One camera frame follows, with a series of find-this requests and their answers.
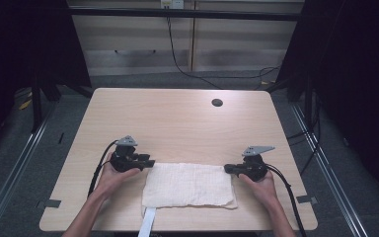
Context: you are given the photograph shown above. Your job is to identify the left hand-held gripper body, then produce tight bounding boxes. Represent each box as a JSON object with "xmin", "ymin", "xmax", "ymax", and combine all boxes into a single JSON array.
[{"xmin": 109, "ymin": 134, "xmax": 146, "ymax": 174}]

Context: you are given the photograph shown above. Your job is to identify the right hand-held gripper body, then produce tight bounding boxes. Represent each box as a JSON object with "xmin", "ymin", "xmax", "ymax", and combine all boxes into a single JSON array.
[{"xmin": 240, "ymin": 145, "xmax": 276, "ymax": 183}]

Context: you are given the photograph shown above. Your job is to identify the white towel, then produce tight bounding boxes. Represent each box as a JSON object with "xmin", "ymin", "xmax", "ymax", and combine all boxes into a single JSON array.
[{"xmin": 137, "ymin": 162, "xmax": 239, "ymax": 237}]

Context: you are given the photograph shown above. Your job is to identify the person's left hand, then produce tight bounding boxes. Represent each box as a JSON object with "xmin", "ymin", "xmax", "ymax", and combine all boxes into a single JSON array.
[{"xmin": 93, "ymin": 152, "xmax": 143, "ymax": 199}]

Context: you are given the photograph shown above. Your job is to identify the person's right hand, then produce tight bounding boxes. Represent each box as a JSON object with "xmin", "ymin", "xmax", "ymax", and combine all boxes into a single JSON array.
[{"xmin": 238, "ymin": 170, "xmax": 279, "ymax": 207}]

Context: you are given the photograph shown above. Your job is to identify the grey tape piece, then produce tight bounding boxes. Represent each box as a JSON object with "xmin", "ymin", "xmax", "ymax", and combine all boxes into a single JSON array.
[
  {"xmin": 43, "ymin": 198, "xmax": 62, "ymax": 209},
  {"xmin": 296, "ymin": 195, "xmax": 319, "ymax": 205}
]

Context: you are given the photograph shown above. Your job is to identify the black metal stand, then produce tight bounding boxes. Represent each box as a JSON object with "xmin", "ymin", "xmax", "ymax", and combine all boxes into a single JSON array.
[{"xmin": 30, "ymin": 73, "xmax": 44, "ymax": 133}]

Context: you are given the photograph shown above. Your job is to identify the yellow floor marker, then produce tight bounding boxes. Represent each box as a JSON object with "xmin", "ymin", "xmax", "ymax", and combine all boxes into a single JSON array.
[{"xmin": 19, "ymin": 98, "xmax": 34, "ymax": 111}]

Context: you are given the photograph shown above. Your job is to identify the black curtain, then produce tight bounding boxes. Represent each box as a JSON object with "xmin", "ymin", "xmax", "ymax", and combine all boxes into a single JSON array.
[
  {"xmin": 0, "ymin": 0, "xmax": 92, "ymax": 162},
  {"xmin": 265, "ymin": 0, "xmax": 379, "ymax": 206}
]

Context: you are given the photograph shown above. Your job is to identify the black horizontal bar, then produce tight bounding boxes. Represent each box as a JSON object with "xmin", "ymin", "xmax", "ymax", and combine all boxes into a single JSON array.
[{"xmin": 67, "ymin": 8, "xmax": 305, "ymax": 22}]

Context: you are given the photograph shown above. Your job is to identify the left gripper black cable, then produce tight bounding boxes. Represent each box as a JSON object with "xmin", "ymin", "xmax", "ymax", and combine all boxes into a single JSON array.
[{"xmin": 87, "ymin": 139, "xmax": 118, "ymax": 198}]

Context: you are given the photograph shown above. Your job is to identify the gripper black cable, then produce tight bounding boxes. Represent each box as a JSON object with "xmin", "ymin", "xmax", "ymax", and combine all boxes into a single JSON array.
[
  {"xmin": 87, "ymin": 139, "xmax": 118, "ymax": 198},
  {"xmin": 265, "ymin": 163, "xmax": 308, "ymax": 237}
]

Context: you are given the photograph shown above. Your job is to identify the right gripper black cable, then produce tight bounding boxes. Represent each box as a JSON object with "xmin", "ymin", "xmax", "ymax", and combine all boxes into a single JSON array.
[{"xmin": 265, "ymin": 163, "xmax": 308, "ymax": 237}]

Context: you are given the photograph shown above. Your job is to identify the black floor cables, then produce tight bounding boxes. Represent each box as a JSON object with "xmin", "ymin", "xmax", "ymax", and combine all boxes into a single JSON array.
[{"xmin": 286, "ymin": 95, "xmax": 322, "ymax": 176}]

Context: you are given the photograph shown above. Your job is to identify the metal floor rail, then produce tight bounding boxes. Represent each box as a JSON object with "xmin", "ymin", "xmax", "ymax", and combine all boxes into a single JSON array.
[
  {"xmin": 290, "ymin": 103, "xmax": 369, "ymax": 237},
  {"xmin": 0, "ymin": 107, "xmax": 56, "ymax": 237}
]

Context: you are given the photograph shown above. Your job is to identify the long black wall cable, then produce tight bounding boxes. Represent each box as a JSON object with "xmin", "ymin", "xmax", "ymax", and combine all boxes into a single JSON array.
[{"xmin": 166, "ymin": 8, "xmax": 281, "ymax": 91}]

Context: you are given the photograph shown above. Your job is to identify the white wall socket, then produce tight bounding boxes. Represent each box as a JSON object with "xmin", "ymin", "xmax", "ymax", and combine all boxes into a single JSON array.
[{"xmin": 160, "ymin": 0, "xmax": 186, "ymax": 10}]

